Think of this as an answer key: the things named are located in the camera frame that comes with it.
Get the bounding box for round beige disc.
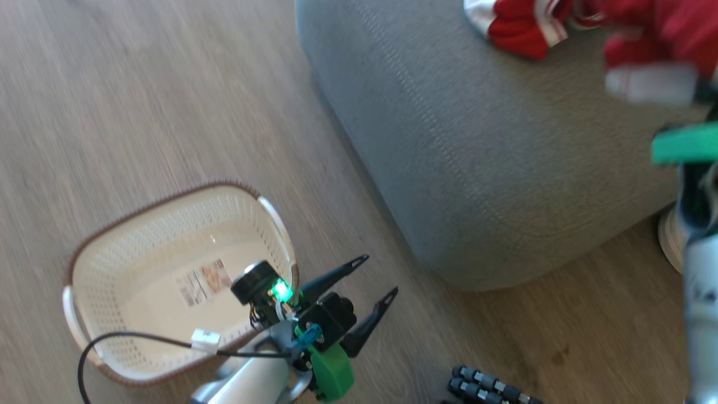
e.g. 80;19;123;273
658;206;687;273

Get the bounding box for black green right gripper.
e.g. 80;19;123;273
651;122;718;237

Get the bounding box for printed paper basket label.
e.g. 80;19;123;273
178;258;232;309

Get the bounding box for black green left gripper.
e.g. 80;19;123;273
297;254;399;401

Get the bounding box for white cable tag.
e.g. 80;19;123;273
190;328;222;355

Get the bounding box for thin black cable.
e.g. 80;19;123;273
77;330;293;404

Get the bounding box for cream perforated plastic laundry basket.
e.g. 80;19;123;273
62;180;300;387

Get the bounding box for grey fabric sofa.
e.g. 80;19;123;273
294;0;711;292

